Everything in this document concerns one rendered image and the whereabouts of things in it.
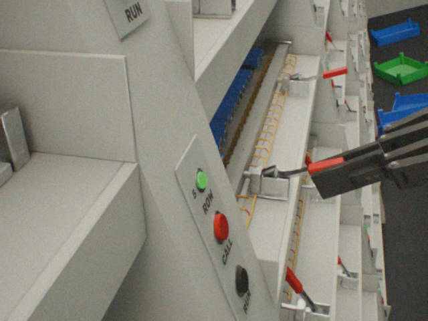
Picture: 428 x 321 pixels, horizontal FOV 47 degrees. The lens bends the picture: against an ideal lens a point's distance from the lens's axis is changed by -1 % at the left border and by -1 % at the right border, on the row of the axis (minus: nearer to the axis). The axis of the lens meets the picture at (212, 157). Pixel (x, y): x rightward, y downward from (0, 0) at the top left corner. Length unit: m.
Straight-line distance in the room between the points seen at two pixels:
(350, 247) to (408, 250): 0.82
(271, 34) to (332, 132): 0.23
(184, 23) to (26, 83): 0.11
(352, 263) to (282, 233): 0.55
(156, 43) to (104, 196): 0.10
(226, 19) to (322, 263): 0.40
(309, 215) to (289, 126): 0.20
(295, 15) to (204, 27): 0.50
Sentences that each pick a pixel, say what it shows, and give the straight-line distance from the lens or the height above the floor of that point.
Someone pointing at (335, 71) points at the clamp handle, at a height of 0.95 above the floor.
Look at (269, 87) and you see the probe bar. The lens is 0.72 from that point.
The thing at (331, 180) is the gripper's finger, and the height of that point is 0.94.
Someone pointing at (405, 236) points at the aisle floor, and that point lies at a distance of 1.91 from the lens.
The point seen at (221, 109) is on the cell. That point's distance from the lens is 0.66.
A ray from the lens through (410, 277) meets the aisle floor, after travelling 1.76.
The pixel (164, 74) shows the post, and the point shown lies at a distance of 0.27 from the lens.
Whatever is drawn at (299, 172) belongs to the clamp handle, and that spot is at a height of 0.95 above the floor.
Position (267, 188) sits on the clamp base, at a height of 0.94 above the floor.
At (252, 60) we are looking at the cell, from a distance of 0.84.
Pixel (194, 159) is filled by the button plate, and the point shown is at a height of 1.08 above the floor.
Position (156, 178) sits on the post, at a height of 1.10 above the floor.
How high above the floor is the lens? 1.20
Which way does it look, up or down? 25 degrees down
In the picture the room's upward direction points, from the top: 20 degrees counter-clockwise
